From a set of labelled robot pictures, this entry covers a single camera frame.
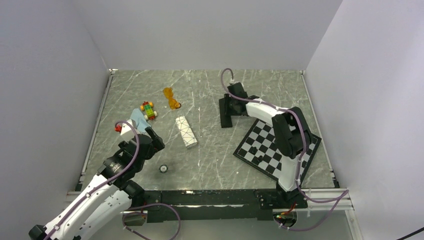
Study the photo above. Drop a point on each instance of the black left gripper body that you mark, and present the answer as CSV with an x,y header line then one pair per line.
x,y
156,145

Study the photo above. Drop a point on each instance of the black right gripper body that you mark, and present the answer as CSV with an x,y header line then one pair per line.
x,y
233,111

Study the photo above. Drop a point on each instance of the black glasses case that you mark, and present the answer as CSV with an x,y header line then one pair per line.
x,y
225,120

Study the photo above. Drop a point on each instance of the light blue cleaning cloth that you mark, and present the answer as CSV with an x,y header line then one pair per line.
x,y
139,120

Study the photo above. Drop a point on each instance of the white geometric glasses case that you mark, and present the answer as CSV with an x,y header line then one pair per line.
x,y
186,132

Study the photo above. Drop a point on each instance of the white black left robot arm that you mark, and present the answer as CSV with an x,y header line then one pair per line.
x,y
110,192

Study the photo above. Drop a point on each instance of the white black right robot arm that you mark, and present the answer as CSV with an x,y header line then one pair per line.
x,y
292,135

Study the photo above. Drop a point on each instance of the small round metal disc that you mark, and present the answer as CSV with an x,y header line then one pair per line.
x,y
163,168

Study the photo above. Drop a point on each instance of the colourful toy brick car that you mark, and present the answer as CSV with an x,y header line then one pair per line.
x,y
147,109

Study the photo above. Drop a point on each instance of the black white chessboard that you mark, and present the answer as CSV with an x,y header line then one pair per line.
x,y
261,135

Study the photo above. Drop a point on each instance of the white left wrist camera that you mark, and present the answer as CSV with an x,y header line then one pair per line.
x,y
125,131

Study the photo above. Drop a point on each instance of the black table front rail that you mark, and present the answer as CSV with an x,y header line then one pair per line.
x,y
222,204

